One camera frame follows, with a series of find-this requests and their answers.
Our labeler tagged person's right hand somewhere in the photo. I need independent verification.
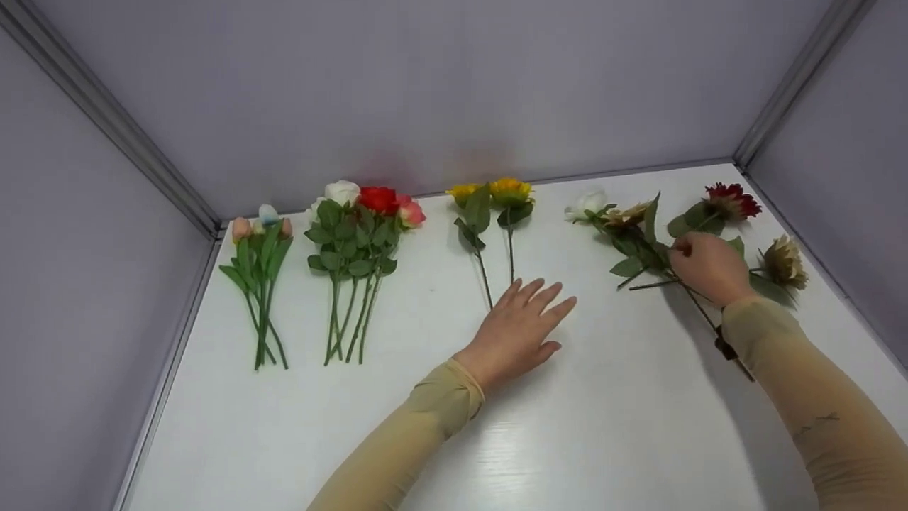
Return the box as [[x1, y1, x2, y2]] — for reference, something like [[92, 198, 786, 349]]
[[668, 231, 754, 309]]

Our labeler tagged person's left hand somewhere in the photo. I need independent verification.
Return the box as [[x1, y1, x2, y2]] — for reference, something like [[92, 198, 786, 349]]
[[454, 278, 577, 392]]

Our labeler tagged dark red daisy flower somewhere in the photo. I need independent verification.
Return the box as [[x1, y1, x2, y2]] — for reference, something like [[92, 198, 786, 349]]
[[665, 182, 763, 260]]

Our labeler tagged person's right forearm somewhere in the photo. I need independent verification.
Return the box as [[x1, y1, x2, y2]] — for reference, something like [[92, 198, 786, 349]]
[[721, 294, 908, 511]]

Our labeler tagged person's left forearm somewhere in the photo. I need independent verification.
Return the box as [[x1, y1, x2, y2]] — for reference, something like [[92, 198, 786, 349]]
[[306, 357, 487, 511]]

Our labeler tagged beige daisy flower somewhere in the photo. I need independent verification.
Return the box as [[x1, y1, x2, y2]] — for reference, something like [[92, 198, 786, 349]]
[[603, 193, 755, 383], [746, 233, 810, 309]]

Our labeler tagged white peony flower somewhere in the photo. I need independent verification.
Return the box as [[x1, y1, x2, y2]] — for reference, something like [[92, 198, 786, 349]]
[[564, 188, 675, 292]]

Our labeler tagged yellow sunflower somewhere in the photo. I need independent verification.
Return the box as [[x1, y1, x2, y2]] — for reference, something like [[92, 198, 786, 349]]
[[445, 183, 495, 311], [488, 177, 536, 285]]

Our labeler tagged pink rose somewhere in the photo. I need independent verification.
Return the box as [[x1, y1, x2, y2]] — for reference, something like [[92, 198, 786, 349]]
[[357, 194, 427, 366]]

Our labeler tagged red rose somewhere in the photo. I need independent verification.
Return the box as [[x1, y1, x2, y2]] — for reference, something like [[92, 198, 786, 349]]
[[345, 186, 400, 364]]

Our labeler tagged white rose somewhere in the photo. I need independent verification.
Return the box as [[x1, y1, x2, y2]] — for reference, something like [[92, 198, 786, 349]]
[[316, 180, 362, 364], [304, 197, 343, 367]]

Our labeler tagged light blue tulip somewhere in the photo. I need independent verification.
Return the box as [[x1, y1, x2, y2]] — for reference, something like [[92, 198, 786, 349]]
[[255, 204, 284, 366]]

